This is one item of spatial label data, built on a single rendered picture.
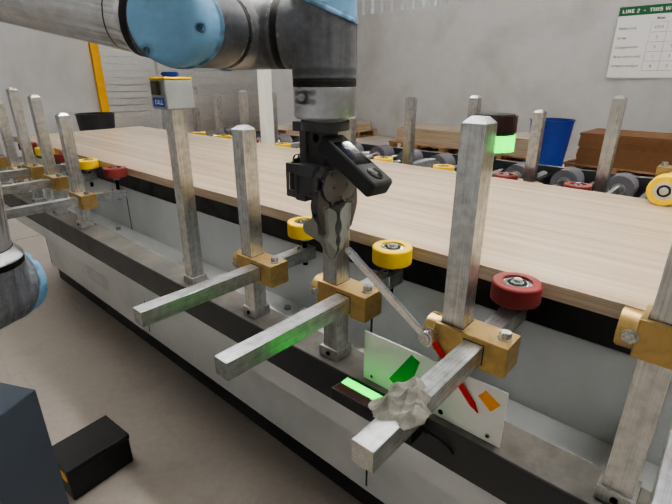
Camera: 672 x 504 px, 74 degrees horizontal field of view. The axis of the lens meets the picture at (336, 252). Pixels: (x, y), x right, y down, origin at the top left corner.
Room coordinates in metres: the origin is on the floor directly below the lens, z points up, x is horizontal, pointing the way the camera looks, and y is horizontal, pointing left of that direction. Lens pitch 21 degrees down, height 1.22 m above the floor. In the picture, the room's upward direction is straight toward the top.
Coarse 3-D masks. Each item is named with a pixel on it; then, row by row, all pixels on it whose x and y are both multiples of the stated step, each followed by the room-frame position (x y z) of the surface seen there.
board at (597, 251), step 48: (96, 144) 2.31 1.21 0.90; (144, 144) 2.31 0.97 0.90; (192, 144) 2.31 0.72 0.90; (432, 192) 1.31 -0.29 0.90; (528, 192) 1.31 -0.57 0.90; (576, 192) 1.31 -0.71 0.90; (432, 240) 0.89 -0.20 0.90; (528, 240) 0.89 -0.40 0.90; (576, 240) 0.89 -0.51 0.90; (624, 240) 0.89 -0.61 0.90; (576, 288) 0.66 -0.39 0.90; (624, 288) 0.66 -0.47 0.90
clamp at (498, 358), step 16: (432, 320) 0.62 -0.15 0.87; (448, 336) 0.59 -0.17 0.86; (464, 336) 0.57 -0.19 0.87; (480, 336) 0.56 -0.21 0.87; (496, 336) 0.56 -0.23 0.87; (512, 336) 0.56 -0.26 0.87; (448, 352) 0.59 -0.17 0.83; (496, 352) 0.54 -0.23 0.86; (512, 352) 0.54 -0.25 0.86; (480, 368) 0.55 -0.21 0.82; (496, 368) 0.54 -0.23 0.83
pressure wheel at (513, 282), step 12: (504, 276) 0.69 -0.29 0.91; (516, 276) 0.70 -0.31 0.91; (528, 276) 0.69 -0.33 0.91; (492, 288) 0.67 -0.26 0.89; (504, 288) 0.65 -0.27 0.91; (516, 288) 0.65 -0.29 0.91; (528, 288) 0.65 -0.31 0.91; (540, 288) 0.65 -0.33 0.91; (504, 300) 0.65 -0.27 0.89; (516, 300) 0.64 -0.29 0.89; (528, 300) 0.63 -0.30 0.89; (540, 300) 0.65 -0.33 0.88
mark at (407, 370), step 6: (408, 360) 0.63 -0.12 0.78; (414, 360) 0.62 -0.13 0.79; (402, 366) 0.64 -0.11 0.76; (408, 366) 0.63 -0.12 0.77; (414, 366) 0.62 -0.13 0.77; (396, 372) 0.65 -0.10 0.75; (402, 372) 0.64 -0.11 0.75; (408, 372) 0.63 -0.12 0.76; (414, 372) 0.62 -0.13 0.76; (390, 378) 0.65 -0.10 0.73; (396, 378) 0.65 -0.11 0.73; (402, 378) 0.64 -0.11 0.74; (408, 378) 0.63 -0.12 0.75
